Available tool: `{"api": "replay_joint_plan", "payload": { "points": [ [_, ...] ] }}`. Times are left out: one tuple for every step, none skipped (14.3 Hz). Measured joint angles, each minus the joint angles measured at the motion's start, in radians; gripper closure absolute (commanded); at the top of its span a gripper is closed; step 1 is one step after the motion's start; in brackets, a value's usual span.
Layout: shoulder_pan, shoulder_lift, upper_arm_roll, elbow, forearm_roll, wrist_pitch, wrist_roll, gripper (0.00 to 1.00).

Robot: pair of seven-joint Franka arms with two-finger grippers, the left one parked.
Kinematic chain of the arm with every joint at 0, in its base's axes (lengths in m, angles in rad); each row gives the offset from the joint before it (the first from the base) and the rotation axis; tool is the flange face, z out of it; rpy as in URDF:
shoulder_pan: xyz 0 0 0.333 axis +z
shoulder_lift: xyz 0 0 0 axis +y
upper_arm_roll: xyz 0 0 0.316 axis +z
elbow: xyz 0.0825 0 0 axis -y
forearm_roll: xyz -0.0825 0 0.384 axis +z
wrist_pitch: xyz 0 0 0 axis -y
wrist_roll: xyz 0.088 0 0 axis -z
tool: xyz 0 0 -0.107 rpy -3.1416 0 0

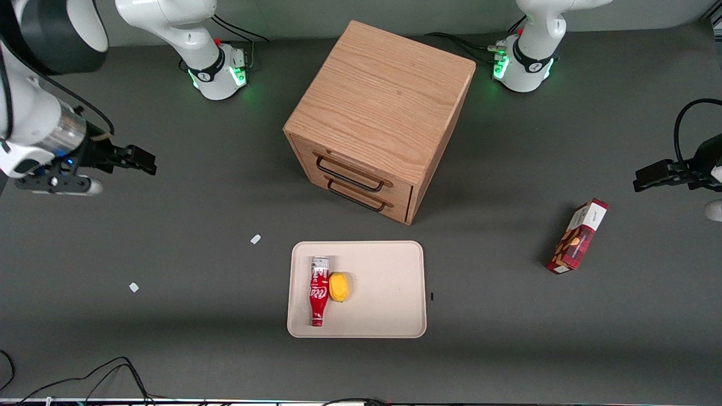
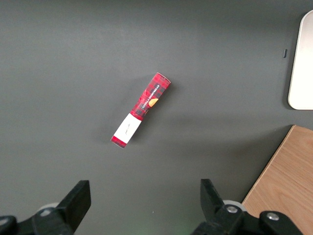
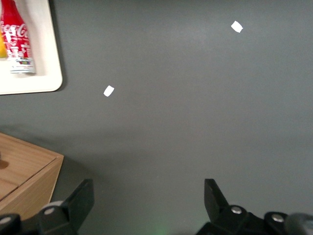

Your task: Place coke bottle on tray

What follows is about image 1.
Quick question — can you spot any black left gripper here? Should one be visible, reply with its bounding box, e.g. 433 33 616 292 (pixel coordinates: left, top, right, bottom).
633 134 722 193

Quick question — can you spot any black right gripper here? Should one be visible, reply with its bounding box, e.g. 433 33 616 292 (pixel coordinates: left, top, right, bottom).
71 130 157 177

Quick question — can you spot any red coke bottle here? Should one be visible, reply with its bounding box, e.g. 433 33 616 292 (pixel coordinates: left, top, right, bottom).
309 256 331 328

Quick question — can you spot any beige rectangular tray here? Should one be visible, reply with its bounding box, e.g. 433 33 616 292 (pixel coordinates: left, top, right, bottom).
287 241 428 339

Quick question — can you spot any red snack box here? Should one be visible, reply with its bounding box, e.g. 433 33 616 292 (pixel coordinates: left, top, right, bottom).
545 198 609 275

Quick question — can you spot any yellow lemon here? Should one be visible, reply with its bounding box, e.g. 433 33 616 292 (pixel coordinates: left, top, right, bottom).
329 272 350 304

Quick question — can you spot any wooden drawer cabinet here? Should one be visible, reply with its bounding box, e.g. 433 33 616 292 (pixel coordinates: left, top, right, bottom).
283 20 477 226

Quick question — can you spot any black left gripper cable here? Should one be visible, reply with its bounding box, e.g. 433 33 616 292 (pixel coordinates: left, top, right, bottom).
673 99 722 165

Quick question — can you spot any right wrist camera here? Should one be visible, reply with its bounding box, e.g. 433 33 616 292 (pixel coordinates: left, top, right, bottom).
14 172 104 197

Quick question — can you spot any black right arm base cable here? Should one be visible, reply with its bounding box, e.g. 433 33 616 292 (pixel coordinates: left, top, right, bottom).
212 14 269 69

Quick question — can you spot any black arm base cable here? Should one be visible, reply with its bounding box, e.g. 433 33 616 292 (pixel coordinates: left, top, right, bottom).
212 14 269 69
423 17 529 65

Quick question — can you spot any black floor cable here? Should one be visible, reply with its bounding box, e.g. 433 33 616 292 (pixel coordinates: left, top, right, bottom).
0 350 156 406

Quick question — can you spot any black metal drawer handle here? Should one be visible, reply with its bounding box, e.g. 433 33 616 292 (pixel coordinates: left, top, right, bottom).
315 155 392 193
327 179 391 213

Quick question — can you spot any black left arm base cable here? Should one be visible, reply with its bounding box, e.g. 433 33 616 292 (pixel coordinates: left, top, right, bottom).
423 17 529 65

